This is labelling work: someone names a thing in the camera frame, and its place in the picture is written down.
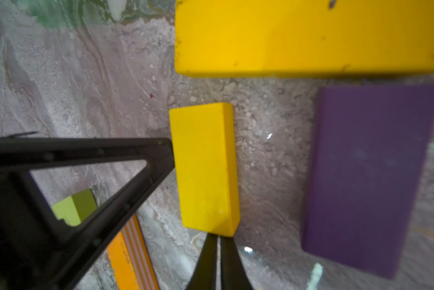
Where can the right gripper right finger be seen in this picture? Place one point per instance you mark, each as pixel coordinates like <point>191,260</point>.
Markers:
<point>233,275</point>

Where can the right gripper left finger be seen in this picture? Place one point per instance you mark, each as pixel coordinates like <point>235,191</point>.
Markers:
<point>205,274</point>

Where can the short yellow block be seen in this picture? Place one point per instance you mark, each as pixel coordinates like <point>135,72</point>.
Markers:
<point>204,146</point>

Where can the purple block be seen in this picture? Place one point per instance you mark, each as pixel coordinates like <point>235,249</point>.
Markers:
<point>368,149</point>

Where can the long yellow block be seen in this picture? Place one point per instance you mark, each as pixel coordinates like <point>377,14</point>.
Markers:
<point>304,38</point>

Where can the lime green block left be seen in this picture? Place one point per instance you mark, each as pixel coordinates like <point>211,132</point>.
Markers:
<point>74,209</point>

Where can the orange block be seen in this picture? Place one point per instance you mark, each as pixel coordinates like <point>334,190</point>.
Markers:
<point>130,260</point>

